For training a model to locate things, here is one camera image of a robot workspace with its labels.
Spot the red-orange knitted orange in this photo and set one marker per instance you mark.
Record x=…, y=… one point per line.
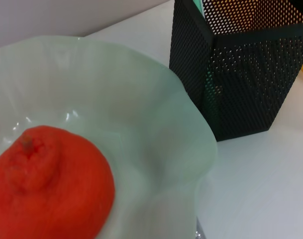
x=54, y=189

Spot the black mesh pen holder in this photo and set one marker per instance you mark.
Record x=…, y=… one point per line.
x=240, y=87

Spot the green glass fruit bowl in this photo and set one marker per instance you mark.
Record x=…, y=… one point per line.
x=141, y=99

